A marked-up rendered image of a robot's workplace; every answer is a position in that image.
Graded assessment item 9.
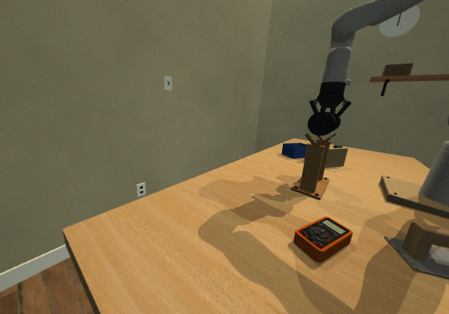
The orange digital multimeter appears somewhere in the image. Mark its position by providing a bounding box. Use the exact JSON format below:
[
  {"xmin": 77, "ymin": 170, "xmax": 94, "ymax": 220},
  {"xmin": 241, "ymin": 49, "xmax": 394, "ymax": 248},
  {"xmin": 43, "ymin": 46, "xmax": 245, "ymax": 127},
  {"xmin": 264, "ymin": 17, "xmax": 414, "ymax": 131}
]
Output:
[{"xmin": 294, "ymin": 216, "xmax": 353, "ymax": 263}]

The brown open-top wooden crate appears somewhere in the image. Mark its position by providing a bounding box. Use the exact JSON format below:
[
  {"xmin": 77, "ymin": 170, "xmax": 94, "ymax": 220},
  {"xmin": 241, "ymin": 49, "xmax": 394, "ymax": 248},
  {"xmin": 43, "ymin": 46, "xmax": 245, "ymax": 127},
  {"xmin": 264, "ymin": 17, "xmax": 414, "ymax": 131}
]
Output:
[{"xmin": 325, "ymin": 148, "xmax": 345, "ymax": 168}]

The dark blue open bin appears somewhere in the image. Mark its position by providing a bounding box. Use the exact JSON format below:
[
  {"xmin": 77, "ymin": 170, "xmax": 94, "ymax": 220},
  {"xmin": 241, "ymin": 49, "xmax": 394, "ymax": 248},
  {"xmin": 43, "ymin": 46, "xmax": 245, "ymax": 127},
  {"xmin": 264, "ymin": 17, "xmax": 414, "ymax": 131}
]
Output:
[{"xmin": 281, "ymin": 143, "xmax": 307, "ymax": 159}]

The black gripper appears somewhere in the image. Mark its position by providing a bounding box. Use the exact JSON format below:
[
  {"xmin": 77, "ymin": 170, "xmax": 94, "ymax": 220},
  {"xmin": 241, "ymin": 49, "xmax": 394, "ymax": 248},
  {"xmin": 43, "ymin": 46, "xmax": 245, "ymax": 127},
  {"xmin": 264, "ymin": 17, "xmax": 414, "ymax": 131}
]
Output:
[{"xmin": 310, "ymin": 82, "xmax": 351, "ymax": 117}]

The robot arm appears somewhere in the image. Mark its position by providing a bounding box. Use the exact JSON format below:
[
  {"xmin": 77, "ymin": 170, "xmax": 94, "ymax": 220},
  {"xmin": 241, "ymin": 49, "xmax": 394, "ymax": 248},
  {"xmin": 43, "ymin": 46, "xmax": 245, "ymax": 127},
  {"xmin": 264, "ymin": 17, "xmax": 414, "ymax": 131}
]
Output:
[{"xmin": 321, "ymin": 0, "xmax": 449, "ymax": 205}]

